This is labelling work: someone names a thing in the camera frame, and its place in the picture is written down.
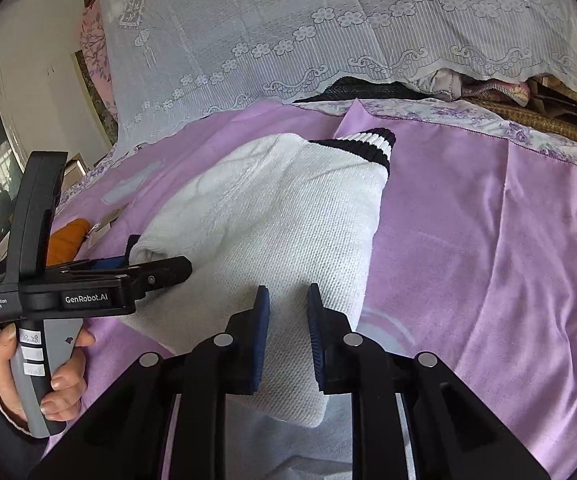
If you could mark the purple bed sheet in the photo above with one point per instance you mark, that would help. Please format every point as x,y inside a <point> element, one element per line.
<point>468,235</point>

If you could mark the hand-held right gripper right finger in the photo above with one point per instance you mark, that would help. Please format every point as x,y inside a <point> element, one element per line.
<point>316,340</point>

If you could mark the pink floral curtain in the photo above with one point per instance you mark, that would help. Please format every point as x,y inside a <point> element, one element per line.
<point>93,50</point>

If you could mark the pink folded clothing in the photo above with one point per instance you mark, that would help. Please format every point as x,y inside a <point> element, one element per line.
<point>498,91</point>

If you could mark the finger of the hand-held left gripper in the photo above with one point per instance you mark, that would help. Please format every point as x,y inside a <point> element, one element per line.
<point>103,264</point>
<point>166,275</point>

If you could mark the brown woven mat stack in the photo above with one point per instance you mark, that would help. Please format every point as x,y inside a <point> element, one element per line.
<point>568,127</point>

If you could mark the paper tag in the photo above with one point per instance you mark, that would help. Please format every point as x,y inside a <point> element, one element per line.
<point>99,230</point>

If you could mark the orange cloth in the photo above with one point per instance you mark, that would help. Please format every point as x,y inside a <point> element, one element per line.
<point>66,240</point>

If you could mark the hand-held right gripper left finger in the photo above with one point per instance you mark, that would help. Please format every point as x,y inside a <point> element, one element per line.
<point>261,340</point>

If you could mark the person's left hand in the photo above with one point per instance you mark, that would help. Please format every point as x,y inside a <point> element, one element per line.
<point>6,375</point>

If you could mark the dark cloth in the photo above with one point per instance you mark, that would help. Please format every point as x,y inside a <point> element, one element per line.
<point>363,90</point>

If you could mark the white lace cover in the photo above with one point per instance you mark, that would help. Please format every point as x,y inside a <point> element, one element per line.
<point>318,20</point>

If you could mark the white sweater with black stripes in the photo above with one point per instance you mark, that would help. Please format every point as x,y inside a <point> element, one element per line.
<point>278,220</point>

